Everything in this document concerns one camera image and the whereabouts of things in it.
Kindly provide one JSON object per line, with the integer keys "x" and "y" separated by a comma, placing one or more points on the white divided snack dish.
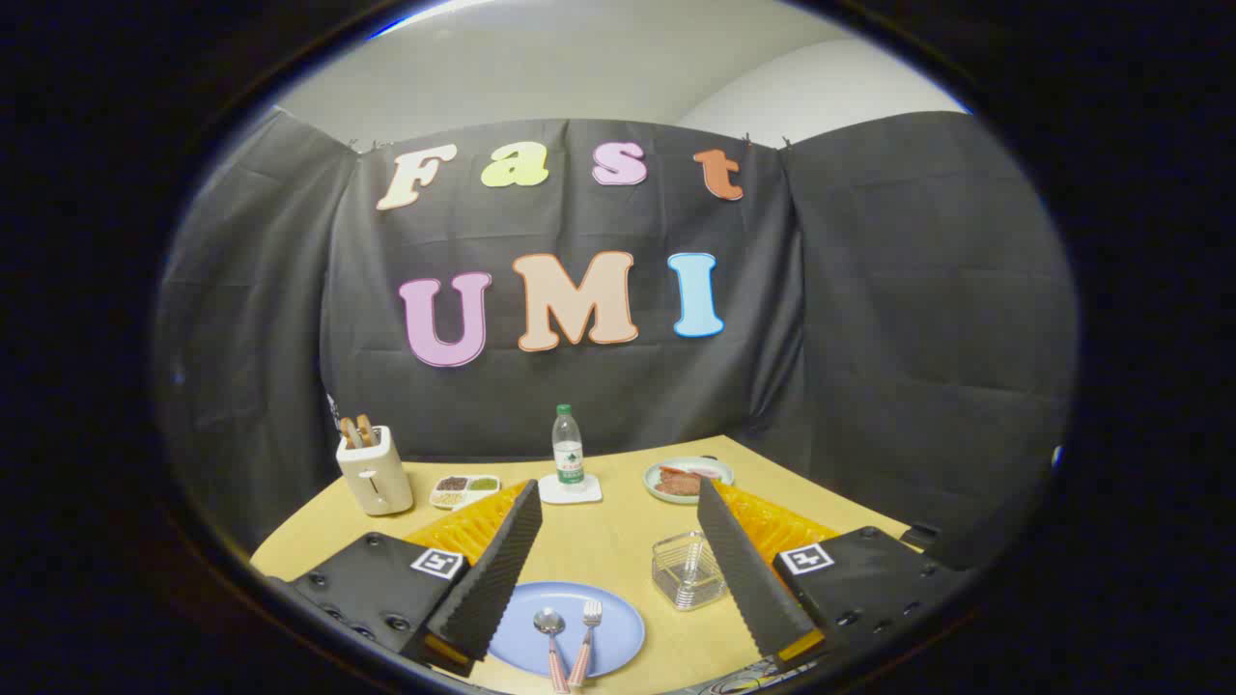
{"x": 463, "y": 491}

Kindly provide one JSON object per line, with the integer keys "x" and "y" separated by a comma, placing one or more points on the blue round plate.
{"x": 618, "y": 627}

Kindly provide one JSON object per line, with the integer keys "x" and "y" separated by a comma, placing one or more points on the black table clamp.
{"x": 922, "y": 536}

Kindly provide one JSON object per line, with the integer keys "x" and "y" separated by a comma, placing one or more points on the pale green plate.
{"x": 719, "y": 475}

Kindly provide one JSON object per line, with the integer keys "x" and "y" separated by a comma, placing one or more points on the white square coaster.
{"x": 570, "y": 492}

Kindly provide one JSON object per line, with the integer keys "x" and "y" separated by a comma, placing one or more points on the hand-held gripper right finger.
{"x": 748, "y": 569}

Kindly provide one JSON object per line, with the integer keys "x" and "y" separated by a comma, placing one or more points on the cream toaster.
{"x": 379, "y": 478}

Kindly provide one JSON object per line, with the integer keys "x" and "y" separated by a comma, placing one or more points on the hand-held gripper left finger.
{"x": 492, "y": 569}

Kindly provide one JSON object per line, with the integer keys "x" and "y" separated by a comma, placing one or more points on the brown toast slice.
{"x": 348, "y": 432}
{"x": 365, "y": 430}

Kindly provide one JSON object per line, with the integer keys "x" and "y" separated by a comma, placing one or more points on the red sliced meat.
{"x": 681, "y": 481}

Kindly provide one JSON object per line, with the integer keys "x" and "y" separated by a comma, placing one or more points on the clear plastic water bottle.
{"x": 568, "y": 454}

